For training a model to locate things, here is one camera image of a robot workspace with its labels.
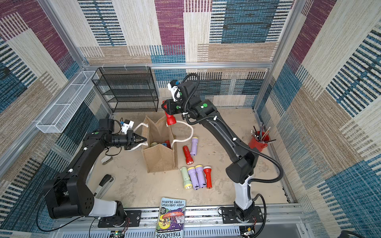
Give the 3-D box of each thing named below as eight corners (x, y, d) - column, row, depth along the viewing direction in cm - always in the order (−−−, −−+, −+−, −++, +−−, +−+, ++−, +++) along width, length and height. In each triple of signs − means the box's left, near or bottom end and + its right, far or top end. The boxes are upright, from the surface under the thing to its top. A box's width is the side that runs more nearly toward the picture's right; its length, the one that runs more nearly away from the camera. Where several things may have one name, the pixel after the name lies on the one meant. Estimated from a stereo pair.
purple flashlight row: (191, 155, 97) (191, 152, 94) (191, 139, 104) (191, 137, 101) (198, 155, 97) (198, 152, 94) (198, 139, 104) (198, 137, 101)
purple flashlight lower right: (199, 188, 84) (199, 186, 81) (195, 167, 92) (195, 165, 89) (206, 187, 84) (207, 185, 82) (201, 166, 92) (202, 164, 90)
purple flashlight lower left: (194, 190, 83) (194, 189, 81) (187, 170, 91) (187, 168, 88) (201, 188, 84) (201, 186, 82) (194, 168, 91) (194, 166, 89)
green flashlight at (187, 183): (185, 190, 83) (185, 189, 81) (179, 169, 91) (179, 167, 89) (192, 188, 84) (192, 186, 82) (186, 167, 91) (186, 165, 89)
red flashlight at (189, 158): (187, 165, 92) (187, 163, 90) (182, 148, 99) (182, 146, 97) (193, 163, 93) (193, 161, 91) (188, 146, 100) (188, 144, 98)
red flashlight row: (204, 188, 84) (204, 187, 82) (203, 167, 92) (203, 165, 89) (212, 188, 84) (213, 187, 82) (210, 167, 92) (211, 165, 89)
